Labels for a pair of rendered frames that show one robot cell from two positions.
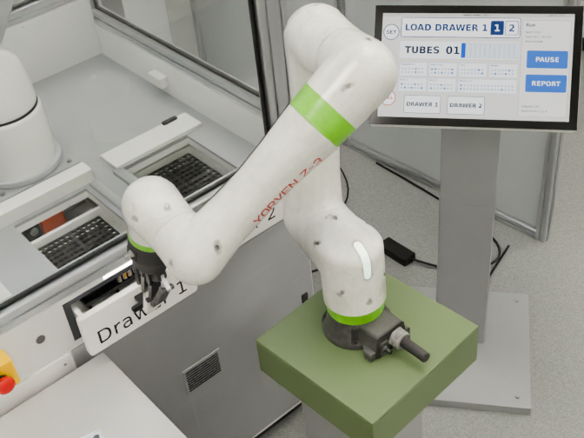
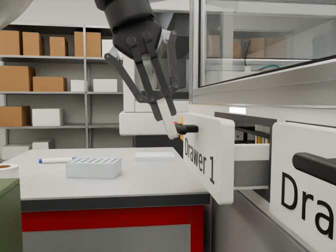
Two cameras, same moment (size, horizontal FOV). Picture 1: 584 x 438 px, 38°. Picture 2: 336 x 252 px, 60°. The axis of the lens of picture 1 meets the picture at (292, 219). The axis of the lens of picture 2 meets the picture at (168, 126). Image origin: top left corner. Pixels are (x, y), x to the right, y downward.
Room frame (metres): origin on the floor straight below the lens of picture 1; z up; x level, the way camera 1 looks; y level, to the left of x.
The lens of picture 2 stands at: (1.60, -0.11, 0.95)
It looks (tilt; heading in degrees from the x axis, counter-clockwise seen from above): 5 degrees down; 121
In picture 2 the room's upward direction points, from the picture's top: straight up
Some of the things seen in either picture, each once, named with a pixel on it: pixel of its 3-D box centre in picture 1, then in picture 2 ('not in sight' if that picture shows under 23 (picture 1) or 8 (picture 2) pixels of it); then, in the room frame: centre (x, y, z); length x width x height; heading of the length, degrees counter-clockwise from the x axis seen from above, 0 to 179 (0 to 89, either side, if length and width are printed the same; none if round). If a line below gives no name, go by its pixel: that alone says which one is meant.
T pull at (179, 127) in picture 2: (143, 299); (186, 128); (1.37, 0.34, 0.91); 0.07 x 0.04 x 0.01; 127
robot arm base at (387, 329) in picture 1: (374, 328); not in sight; (1.22, -0.14, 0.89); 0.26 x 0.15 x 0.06; 36
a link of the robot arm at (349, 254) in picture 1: (349, 267); not in sight; (1.28, -0.10, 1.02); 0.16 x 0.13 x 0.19; 22
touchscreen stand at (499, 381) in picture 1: (465, 232); not in sight; (1.92, -0.51, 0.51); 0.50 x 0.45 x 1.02; 165
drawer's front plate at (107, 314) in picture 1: (139, 303); (201, 146); (1.39, 0.36, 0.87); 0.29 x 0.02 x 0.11; 127
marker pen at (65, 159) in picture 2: not in sight; (62, 160); (0.85, 0.50, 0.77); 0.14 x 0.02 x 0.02; 43
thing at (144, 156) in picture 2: not in sight; (154, 156); (1.07, 0.70, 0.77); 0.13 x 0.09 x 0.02; 33
